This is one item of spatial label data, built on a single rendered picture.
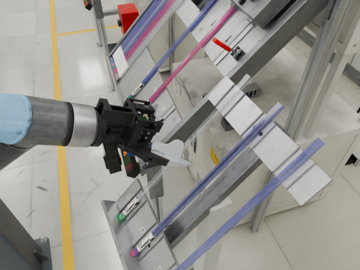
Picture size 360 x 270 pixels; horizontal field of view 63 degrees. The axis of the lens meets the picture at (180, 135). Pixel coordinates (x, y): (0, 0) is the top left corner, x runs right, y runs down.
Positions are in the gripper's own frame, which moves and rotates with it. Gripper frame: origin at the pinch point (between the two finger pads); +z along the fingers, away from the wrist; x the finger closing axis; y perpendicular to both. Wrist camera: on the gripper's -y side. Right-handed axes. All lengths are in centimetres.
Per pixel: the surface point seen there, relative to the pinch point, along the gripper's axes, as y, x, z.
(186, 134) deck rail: -9.0, 15.5, 17.4
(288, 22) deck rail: 31.4, 12.0, 24.1
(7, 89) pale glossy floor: -115, 195, -5
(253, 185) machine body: -29, 12, 64
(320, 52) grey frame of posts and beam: 29.0, 7.2, 36.4
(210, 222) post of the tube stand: -16.6, -10.7, 14.6
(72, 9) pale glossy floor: -76, 327, 62
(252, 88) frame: 1, 43, 65
